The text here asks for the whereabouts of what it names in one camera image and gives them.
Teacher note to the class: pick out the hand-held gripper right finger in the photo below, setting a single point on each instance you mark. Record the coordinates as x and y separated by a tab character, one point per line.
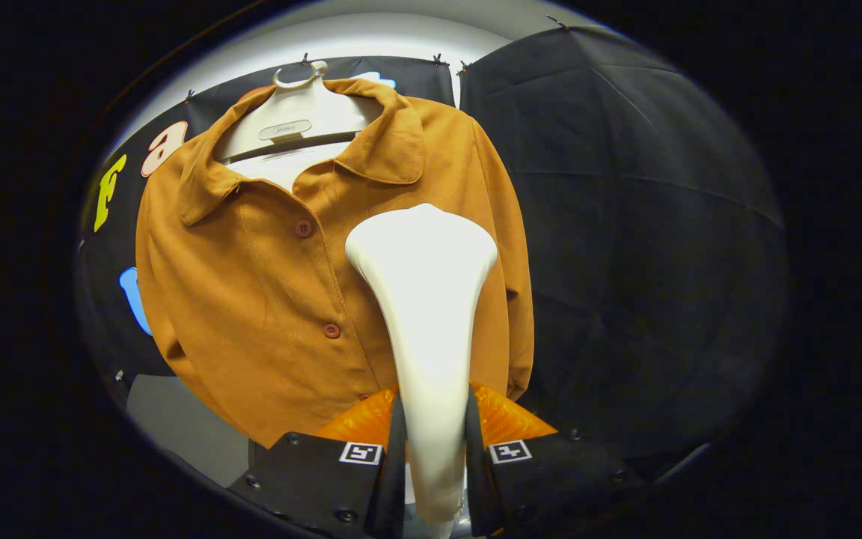
477	486

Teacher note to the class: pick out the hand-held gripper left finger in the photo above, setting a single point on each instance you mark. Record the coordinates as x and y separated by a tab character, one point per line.
395	486

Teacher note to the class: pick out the white garment steamer head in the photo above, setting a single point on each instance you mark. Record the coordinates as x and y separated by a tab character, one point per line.
423	299

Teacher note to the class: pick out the orange button shirt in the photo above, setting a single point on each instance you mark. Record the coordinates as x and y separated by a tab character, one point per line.
251	299

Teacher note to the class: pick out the white steamer hanger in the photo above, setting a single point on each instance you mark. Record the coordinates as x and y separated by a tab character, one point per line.
289	120

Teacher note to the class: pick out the black backdrop cloth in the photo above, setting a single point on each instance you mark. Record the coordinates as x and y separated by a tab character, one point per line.
625	224

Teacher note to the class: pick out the row of black clips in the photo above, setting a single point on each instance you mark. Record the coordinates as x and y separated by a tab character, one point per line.
437	59

